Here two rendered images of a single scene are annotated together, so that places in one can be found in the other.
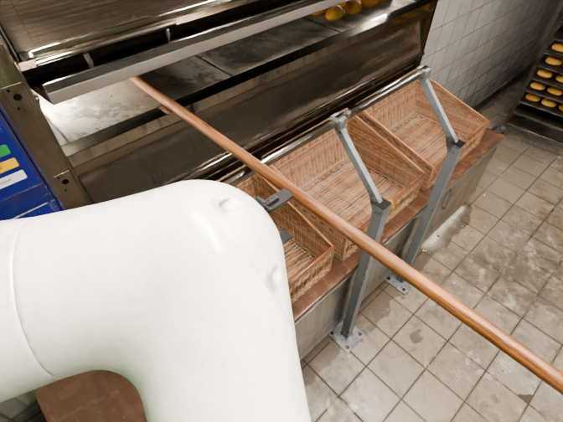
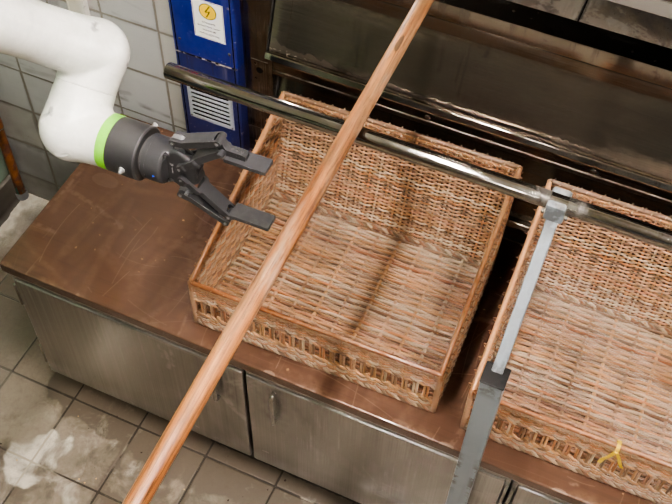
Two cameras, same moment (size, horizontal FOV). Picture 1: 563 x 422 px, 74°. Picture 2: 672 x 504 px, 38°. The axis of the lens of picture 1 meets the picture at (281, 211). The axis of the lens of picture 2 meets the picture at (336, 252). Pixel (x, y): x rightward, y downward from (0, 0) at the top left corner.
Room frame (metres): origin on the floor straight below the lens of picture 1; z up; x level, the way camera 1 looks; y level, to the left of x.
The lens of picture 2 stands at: (0.26, -0.96, 2.38)
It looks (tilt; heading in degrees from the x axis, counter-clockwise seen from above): 53 degrees down; 65
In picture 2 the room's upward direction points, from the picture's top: 2 degrees clockwise
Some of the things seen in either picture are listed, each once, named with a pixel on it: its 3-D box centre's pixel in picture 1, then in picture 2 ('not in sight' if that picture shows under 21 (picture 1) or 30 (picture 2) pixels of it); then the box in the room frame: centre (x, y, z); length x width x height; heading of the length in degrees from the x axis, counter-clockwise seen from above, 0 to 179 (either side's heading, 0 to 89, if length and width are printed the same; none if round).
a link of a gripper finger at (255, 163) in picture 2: (277, 200); (248, 160); (0.55, 0.01, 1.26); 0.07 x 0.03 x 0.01; 134
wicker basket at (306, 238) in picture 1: (235, 253); (355, 245); (0.82, 0.17, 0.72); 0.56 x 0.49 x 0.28; 134
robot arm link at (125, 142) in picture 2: not in sight; (136, 147); (0.41, 0.16, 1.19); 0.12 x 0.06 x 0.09; 44
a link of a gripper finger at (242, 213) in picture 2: (277, 240); (252, 216); (0.55, 0.01, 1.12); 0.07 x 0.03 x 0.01; 134
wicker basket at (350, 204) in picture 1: (344, 177); (637, 347); (1.24, -0.28, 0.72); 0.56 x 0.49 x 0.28; 134
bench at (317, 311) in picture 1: (318, 255); (529, 427); (1.13, -0.19, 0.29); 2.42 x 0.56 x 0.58; 133
